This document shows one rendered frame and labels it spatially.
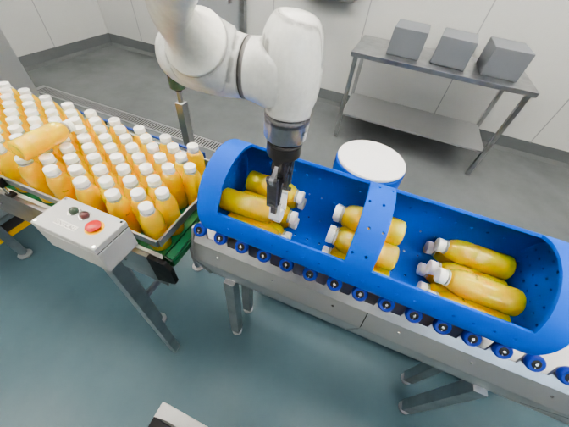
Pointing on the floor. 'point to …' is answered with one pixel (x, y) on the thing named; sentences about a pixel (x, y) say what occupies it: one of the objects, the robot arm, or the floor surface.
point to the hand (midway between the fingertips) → (278, 205)
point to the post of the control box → (123, 279)
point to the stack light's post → (185, 122)
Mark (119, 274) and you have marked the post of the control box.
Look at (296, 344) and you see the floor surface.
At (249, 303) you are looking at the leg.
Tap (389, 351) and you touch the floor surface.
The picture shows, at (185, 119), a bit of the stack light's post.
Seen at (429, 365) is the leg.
